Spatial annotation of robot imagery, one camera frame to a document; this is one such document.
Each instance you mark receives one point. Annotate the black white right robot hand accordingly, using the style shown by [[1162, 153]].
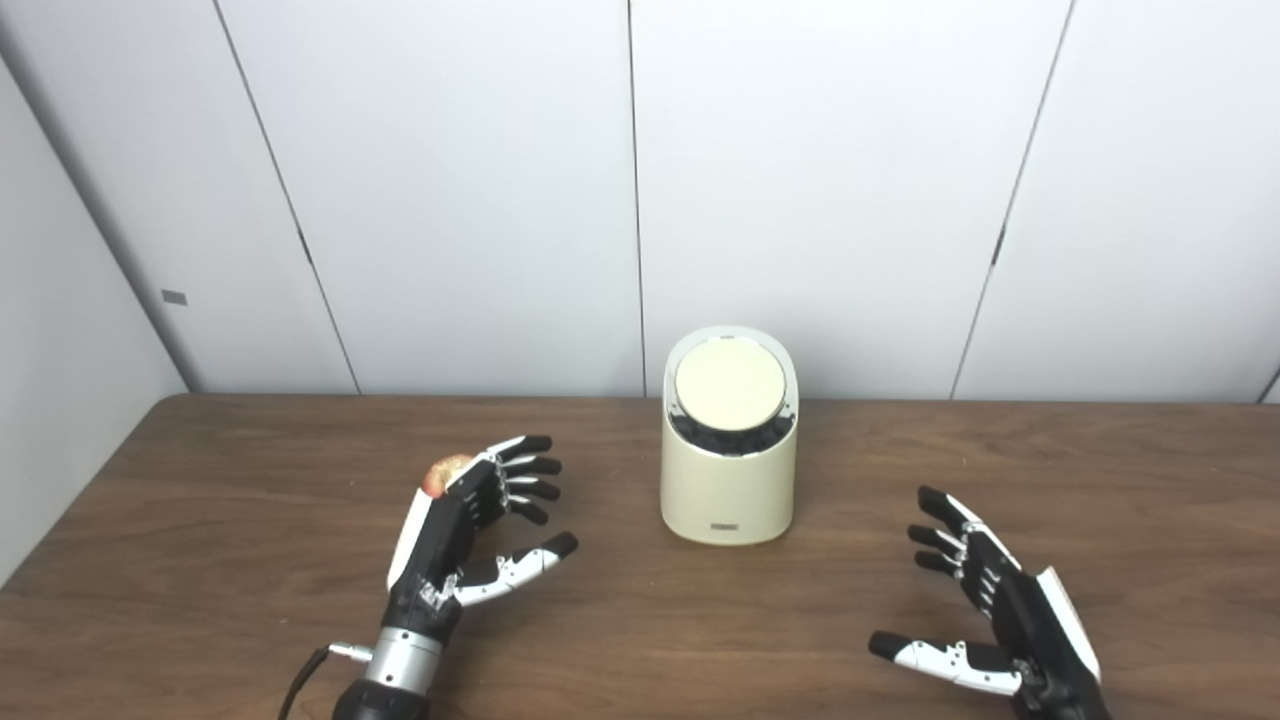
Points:
[[1035, 625]]

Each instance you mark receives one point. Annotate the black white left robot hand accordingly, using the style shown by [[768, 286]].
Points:
[[440, 530]]

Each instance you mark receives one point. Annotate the red apple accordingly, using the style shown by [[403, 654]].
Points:
[[443, 472]]

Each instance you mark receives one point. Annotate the cream round bin lid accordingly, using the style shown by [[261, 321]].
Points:
[[730, 385]]

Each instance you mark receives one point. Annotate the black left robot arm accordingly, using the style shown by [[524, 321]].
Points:
[[400, 665]]

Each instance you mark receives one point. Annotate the cream-colored bin body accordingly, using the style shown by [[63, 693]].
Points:
[[728, 495]]

